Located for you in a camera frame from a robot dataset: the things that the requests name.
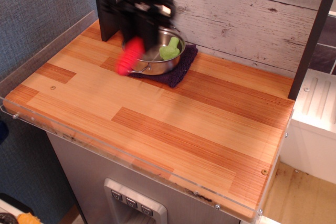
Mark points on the silver toy fridge cabinet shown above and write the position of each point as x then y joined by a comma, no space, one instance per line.
112,192

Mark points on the stainless steel pot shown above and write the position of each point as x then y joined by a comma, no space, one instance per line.
152,63

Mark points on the dark right shelf post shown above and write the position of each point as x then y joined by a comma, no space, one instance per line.
314,36

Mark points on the white toy sink unit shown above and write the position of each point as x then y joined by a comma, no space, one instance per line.
310,144

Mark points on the green toy vegetable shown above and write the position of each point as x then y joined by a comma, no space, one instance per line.
171,50

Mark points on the clear acrylic table guard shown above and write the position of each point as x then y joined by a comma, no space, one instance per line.
220,154

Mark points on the dark shelf post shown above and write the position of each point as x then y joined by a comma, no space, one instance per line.
108,19
314,36

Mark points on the dark purple cloth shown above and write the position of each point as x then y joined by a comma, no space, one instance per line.
174,77

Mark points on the red-handled metal spoon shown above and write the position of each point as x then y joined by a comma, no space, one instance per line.
133,51

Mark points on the dark left shelf post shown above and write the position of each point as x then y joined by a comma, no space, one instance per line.
108,19

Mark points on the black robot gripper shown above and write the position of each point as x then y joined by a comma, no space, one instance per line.
155,12

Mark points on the yellow object bottom left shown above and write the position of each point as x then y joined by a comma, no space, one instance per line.
27,218

